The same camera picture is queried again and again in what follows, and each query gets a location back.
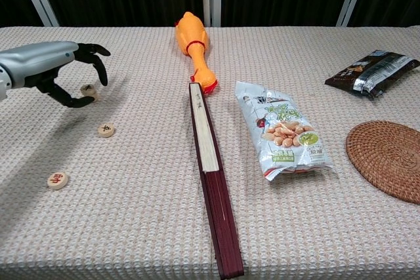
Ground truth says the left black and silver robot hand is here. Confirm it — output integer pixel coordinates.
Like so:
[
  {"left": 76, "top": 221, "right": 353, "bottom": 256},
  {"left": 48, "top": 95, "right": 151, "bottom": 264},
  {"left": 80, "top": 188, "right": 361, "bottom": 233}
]
[{"left": 0, "top": 41, "right": 112, "bottom": 108}]

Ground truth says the wooden chess piece red character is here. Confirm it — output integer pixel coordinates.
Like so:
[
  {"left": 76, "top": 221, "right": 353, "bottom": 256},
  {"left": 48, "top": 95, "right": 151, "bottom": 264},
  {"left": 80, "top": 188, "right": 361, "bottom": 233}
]
[{"left": 47, "top": 171, "right": 70, "bottom": 191}]

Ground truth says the orange rubber chicken toy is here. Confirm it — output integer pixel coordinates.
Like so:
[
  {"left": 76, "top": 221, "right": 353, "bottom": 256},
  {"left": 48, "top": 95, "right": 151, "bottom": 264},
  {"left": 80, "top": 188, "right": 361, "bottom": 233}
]
[{"left": 175, "top": 11, "right": 218, "bottom": 94}]

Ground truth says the beige waffle tablecloth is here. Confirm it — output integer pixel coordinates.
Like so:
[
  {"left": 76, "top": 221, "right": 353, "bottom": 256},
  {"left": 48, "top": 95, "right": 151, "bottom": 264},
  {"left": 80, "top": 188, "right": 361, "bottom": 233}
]
[{"left": 0, "top": 26, "right": 420, "bottom": 280}]

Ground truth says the dark red folded fan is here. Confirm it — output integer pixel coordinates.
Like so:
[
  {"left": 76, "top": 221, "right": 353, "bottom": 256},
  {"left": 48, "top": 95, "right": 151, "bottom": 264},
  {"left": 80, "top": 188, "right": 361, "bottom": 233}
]
[{"left": 188, "top": 82, "right": 245, "bottom": 278}]

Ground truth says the white peanut snack bag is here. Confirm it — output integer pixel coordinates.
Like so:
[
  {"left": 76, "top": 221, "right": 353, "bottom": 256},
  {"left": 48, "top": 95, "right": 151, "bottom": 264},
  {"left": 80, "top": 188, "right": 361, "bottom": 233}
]
[{"left": 234, "top": 80, "right": 334, "bottom": 182}]

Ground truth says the dark brown snack packet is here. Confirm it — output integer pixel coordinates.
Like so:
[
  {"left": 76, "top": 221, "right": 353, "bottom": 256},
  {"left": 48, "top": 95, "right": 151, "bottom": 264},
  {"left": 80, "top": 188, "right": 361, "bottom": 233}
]
[{"left": 324, "top": 49, "right": 420, "bottom": 99}]

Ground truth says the round woven rattan coaster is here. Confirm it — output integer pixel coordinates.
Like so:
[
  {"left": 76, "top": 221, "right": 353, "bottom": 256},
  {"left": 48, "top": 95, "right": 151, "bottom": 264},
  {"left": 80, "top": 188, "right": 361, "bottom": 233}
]
[{"left": 345, "top": 120, "right": 420, "bottom": 205}]

